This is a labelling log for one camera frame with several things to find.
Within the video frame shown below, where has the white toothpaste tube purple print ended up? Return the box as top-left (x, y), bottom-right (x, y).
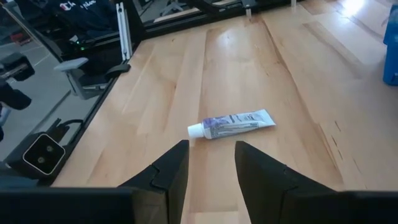
top-left (187, 108), bottom-right (277, 140)

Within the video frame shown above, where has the black camera cable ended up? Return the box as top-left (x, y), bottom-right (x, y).
top-left (55, 119), bottom-right (85, 146)

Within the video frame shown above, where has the grey office chair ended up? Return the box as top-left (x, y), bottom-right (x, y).
top-left (53, 57), bottom-right (132, 101)

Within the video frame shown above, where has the black rounded floor object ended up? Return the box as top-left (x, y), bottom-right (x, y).
top-left (0, 77), bottom-right (32, 111)

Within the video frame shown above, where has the blue plastic basket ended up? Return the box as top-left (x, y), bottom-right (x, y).
top-left (382, 3), bottom-right (398, 87)

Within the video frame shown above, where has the black box on floor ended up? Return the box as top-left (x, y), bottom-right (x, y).
top-left (0, 52), bottom-right (35, 82)

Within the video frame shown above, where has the person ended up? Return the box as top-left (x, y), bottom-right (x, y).
top-left (46, 0), bottom-right (121, 43)

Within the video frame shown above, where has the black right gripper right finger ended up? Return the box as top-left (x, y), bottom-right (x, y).
top-left (234, 141), bottom-right (338, 224)

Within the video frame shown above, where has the silver aluminium extrusion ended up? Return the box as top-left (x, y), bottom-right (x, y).
top-left (114, 2), bottom-right (134, 62)

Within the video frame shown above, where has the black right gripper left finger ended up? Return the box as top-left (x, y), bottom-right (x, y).
top-left (119, 139), bottom-right (190, 224)

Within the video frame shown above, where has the grey table-level camera box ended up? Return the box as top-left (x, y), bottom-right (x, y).
top-left (22, 133), bottom-right (67, 177)

